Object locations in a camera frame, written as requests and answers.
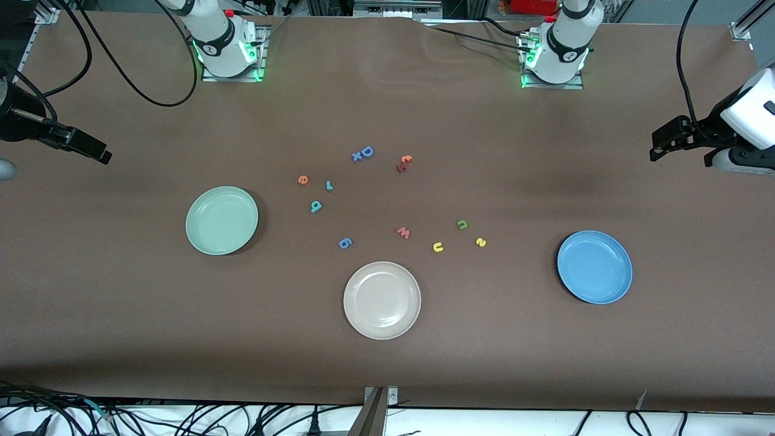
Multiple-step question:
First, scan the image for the aluminium extrusion bar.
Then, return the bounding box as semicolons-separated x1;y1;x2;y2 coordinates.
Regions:
730;0;775;42

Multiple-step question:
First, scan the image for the blue plate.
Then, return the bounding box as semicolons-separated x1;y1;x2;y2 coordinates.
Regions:
556;230;633;305

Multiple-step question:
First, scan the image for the light green plate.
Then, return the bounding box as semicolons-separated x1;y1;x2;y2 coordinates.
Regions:
185;186;260;256

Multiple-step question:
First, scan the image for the brown table cover sheet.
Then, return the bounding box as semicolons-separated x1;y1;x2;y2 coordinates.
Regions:
0;11;775;412

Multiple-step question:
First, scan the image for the red box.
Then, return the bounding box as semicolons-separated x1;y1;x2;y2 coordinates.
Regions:
512;0;559;16

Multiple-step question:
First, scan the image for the beige plate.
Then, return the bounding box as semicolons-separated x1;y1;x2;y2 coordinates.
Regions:
343;261;422;340

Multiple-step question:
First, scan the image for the silver table edge rail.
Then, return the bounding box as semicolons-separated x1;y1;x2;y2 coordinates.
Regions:
0;23;38;119

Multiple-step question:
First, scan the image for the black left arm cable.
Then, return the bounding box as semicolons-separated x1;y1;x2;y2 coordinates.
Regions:
675;0;700;128

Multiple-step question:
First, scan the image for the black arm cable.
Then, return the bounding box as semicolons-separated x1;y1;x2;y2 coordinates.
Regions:
675;0;700;128
0;0;200;122

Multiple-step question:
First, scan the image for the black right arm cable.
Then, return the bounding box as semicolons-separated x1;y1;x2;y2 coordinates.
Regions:
0;0;200;122

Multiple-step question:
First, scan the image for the black base cable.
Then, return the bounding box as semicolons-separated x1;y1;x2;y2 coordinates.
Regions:
481;17;533;38
424;23;530;52

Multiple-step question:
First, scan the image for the grey base cable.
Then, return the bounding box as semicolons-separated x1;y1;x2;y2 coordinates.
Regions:
254;18;288;46

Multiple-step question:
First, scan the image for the teal tipped cable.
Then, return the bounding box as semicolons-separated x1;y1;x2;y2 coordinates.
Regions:
82;397;116;423

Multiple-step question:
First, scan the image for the grey metal frame rack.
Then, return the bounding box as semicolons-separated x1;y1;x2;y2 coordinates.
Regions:
306;0;488;20

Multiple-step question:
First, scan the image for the aluminium mount post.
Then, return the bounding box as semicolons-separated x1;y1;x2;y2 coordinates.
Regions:
348;386;400;436

